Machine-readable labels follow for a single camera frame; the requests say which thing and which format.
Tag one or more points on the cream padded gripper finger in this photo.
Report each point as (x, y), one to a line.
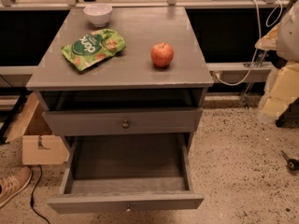
(281, 89)
(268, 41)

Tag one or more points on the red apple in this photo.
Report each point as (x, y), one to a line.
(162, 54)

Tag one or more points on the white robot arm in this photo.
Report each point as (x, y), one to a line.
(288, 37)

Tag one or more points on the grey wooden drawer cabinet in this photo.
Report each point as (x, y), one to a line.
(129, 80)

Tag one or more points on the open grey lower drawer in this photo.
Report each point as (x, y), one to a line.
(134, 172)

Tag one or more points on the black tool on floor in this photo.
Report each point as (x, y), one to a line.
(292, 164)

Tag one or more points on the white ceramic bowl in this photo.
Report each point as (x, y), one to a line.
(98, 14)

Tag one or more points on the green snack bag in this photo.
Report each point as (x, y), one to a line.
(93, 48)

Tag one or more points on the cardboard box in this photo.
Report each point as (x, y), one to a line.
(38, 144)

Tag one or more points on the tan sneaker shoe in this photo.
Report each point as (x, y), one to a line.
(12, 185)

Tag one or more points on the grey metal rail beam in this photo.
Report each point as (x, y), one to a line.
(236, 73)

